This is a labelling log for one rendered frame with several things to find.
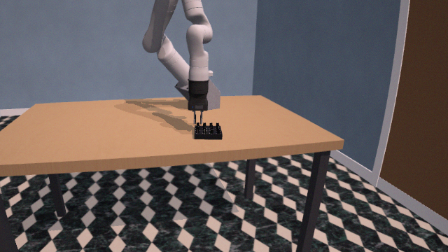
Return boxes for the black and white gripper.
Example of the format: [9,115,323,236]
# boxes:
[188,66,213,125]

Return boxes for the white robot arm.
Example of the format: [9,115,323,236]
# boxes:
[142,0,213,86]

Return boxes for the black knob box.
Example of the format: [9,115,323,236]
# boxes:
[195,122,223,139]

